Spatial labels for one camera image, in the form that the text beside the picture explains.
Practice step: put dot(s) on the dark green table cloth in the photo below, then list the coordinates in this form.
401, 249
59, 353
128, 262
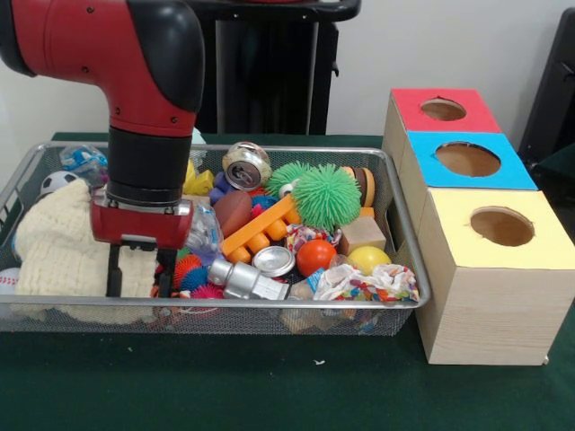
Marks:
269, 381

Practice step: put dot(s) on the crushed silver can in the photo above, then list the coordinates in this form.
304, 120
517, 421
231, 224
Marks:
246, 166

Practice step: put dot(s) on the red and blue spiky ball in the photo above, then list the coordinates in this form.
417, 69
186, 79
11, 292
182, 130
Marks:
191, 271

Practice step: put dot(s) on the black chair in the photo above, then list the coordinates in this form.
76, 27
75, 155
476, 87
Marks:
554, 90

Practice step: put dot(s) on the smooth yellow ball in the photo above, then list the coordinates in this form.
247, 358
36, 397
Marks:
368, 260

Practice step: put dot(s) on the cream muslin cloth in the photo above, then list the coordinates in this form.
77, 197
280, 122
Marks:
54, 251

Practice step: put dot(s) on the wooden box with three holes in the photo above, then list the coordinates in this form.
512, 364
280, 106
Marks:
494, 310

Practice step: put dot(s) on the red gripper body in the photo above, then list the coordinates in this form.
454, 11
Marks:
139, 224

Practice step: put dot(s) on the orange plastic brick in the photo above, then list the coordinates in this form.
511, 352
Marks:
265, 220

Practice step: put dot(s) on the mint green muslin cloth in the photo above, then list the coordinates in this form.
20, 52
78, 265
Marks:
199, 137

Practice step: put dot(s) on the large green spiky ball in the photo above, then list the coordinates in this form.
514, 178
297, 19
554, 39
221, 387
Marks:
325, 197

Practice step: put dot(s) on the orange ball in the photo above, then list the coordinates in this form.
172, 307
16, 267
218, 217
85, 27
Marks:
314, 257

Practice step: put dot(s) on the silver plastic toy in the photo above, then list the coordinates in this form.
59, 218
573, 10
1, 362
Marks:
247, 280

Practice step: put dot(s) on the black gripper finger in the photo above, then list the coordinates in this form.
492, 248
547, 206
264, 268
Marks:
166, 274
114, 269

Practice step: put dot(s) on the silver mesh bin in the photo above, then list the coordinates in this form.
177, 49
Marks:
269, 316

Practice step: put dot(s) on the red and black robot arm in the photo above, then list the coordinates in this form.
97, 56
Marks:
112, 58

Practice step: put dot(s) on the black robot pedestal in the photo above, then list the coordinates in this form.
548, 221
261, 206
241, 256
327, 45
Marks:
278, 67

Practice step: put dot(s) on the small green spiky ball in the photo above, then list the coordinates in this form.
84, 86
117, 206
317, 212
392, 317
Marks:
283, 177

